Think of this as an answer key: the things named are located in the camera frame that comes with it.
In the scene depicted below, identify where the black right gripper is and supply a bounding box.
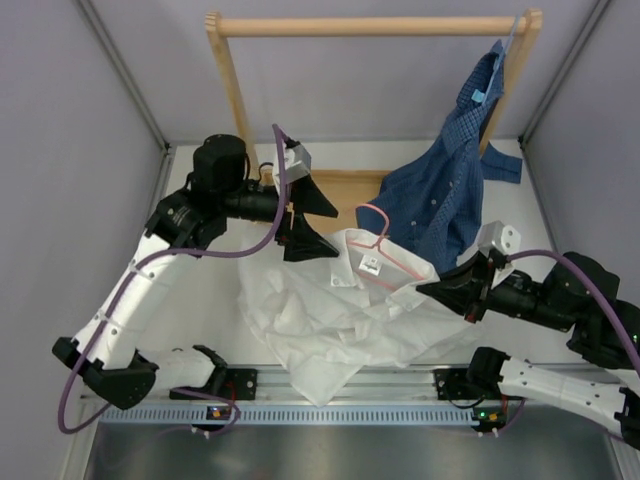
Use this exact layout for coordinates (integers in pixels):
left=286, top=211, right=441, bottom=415
left=417, top=252, right=576, bottom=333

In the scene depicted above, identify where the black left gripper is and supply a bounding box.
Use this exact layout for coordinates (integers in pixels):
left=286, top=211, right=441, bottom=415
left=219, top=171, right=338, bottom=260

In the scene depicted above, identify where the pink wire hanger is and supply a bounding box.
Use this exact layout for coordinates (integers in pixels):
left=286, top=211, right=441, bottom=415
left=346, top=203, right=423, bottom=281

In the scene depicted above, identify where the white shirt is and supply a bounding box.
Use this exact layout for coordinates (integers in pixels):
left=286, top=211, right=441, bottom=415
left=239, top=229, right=483, bottom=389

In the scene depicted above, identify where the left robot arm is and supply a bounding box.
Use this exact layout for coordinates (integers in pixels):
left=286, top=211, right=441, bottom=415
left=52, top=132, right=339, bottom=410

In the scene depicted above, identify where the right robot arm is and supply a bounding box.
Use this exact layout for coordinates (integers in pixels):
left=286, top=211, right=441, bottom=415
left=416, top=248, right=639, bottom=448

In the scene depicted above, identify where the blue checkered shirt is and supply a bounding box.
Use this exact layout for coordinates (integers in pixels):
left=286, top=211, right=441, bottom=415
left=369, top=41, right=522, bottom=274

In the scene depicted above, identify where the light blue hanger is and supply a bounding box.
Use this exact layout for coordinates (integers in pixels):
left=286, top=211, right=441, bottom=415
left=471, top=15, right=521, bottom=105

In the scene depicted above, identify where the wooden clothes rack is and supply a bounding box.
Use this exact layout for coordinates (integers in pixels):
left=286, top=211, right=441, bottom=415
left=205, top=7, right=544, bottom=211

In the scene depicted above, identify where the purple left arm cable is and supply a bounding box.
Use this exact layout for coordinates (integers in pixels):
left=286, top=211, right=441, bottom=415
left=58, top=123, right=301, bottom=436

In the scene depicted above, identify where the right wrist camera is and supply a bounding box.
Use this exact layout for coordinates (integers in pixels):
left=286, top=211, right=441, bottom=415
left=476, top=221, right=522, bottom=269

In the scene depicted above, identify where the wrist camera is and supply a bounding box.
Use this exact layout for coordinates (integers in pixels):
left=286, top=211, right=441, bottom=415
left=476, top=221, right=522, bottom=269
left=283, top=141, right=312, bottom=185

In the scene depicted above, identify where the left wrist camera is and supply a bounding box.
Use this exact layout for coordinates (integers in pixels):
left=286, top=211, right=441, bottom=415
left=283, top=141, right=312, bottom=185

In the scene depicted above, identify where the aluminium mounting rail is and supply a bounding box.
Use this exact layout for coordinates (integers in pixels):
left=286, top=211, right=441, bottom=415
left=82, top=363, right=501, bottom=401

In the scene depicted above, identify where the slotted cable duct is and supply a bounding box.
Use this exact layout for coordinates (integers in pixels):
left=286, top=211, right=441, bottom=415
left=100, top=403, right=500, bottom=426

